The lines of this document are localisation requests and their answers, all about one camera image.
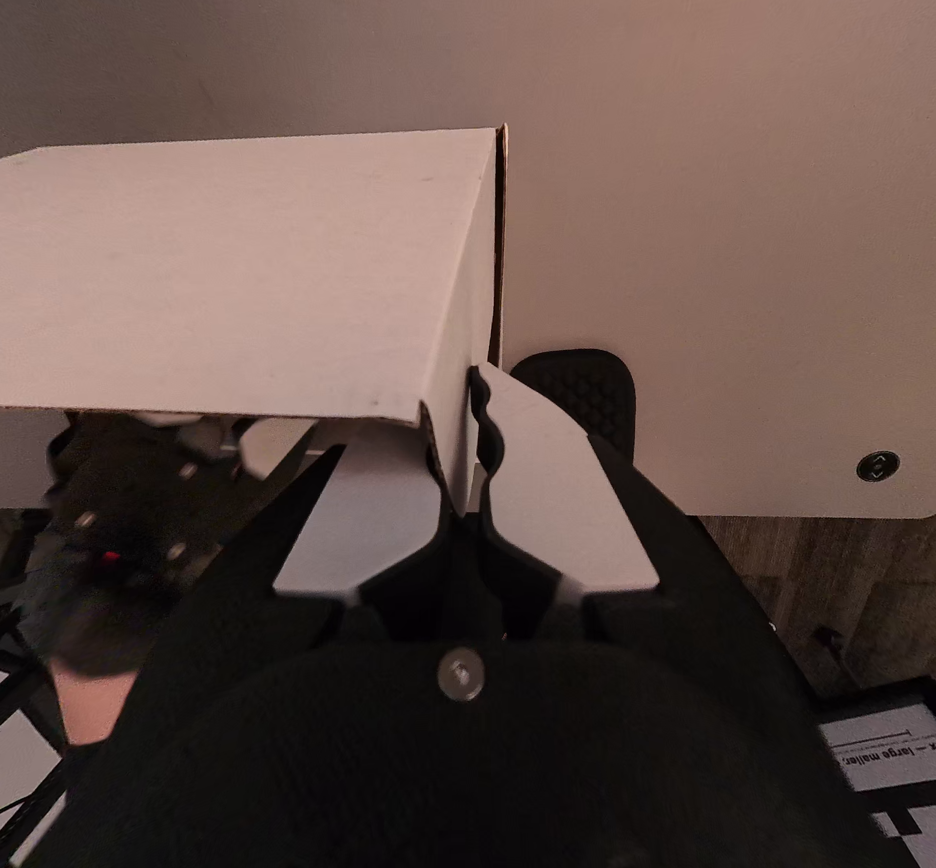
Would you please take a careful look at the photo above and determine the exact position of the person's left forearm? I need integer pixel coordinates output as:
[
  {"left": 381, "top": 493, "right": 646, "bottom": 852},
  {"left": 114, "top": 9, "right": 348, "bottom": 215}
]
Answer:
[{"left": 55, "top": 663, "right": 140, "bottom": 746}]

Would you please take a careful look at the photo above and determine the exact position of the black mesh chair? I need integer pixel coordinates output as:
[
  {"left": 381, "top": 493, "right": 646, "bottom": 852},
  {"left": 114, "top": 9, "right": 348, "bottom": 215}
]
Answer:
[{"left": 509, "top": 349, "right": 637, "bottom": 461}]

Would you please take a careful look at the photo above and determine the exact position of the white cardboard mailer box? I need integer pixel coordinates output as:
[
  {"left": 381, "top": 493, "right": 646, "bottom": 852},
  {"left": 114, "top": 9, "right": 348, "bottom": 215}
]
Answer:
[{"left": 0, "top": 125, "right": 509, "bottom": 518}]

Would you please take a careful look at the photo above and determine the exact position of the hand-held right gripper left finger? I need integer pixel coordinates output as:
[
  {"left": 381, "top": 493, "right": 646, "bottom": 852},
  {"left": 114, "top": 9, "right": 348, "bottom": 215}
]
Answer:
[{"left": 274, "top": 422, "right": 480, "bottom": 640}]

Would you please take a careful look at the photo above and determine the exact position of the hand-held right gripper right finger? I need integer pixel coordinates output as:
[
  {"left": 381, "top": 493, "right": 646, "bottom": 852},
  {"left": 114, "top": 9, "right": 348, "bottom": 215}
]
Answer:
[{"left": 468, "top": 363, "right": 659, "bottom": 638}]

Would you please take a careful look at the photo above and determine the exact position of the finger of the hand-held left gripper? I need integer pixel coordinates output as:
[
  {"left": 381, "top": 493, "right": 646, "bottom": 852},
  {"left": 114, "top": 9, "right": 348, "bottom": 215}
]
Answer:
[
  {"left": 237, "top": 418, "right": 323, "bottom": 483},
  {"left": 142, "top": 411, "right": 225, "bottom": 463}
]

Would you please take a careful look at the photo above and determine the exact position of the black framed marker sign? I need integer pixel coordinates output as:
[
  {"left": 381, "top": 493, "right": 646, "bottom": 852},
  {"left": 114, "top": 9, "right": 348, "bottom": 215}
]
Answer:
[{"left": 815, "top": 692, "right": 936, "bottom": 865}]

